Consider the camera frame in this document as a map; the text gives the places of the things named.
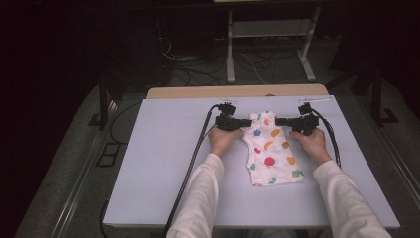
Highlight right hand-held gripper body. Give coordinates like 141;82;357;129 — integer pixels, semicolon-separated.
290;96;333;137

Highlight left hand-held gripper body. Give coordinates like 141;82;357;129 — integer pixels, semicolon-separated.
214;97;245;132

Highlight white fruit print pants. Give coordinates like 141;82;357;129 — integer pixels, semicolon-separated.
240;110;305;187

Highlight person's left hand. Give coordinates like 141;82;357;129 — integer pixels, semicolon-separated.
207;127;245;159

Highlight person's right hand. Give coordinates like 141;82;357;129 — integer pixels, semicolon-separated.
289;127;334;168

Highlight wooden table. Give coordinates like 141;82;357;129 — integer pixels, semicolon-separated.
146;83;330;100

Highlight black metal stand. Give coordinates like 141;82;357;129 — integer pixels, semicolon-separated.
87;77;117;131
330;62;401;127

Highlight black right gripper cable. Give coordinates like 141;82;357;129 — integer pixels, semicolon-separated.
310;107;342;169

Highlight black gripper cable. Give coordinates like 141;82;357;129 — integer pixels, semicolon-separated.
163;103;223;238
310;107;342;169

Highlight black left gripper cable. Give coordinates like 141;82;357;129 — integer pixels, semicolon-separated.
163;103;223;238

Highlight white floor cable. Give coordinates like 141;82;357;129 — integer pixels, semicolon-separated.
236;51;269;86

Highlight black floor cables bundle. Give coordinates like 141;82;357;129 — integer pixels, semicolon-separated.
157;34;232;87

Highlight white metal desk frame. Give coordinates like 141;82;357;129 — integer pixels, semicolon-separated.
225;4;323;84

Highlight black cable loop on floor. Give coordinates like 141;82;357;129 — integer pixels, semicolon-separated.
109;99;144;145

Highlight black rectangular floor frame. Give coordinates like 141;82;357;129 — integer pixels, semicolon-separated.
95;142;123;169

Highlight black cable at table edge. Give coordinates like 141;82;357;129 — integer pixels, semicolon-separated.
98;197;112;238

